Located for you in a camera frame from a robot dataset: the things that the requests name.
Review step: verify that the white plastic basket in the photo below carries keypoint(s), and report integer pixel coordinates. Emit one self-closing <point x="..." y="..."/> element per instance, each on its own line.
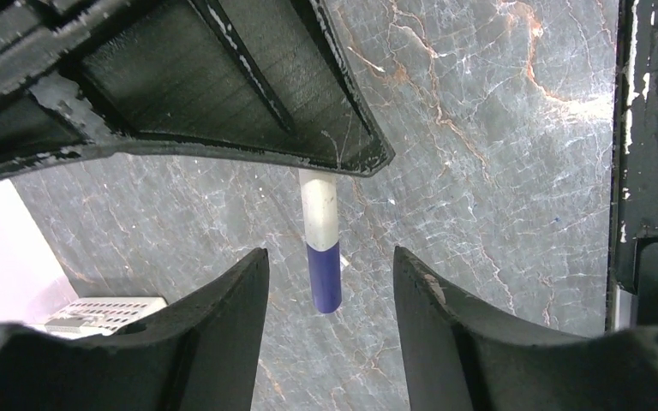
<point x="98" y="316"/>

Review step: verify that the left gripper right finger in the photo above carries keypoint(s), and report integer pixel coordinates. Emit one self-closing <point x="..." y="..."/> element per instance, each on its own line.
<point x="462" y="353"/>

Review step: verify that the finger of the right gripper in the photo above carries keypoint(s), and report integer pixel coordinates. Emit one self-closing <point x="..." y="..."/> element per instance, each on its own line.
<point x="255" y="81"/>

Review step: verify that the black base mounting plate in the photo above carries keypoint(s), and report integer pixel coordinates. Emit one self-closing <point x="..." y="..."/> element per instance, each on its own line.
<point x="632" y="271"/>

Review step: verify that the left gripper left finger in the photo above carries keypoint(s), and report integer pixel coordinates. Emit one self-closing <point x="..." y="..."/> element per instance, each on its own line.
<point x="199" y="353"/>

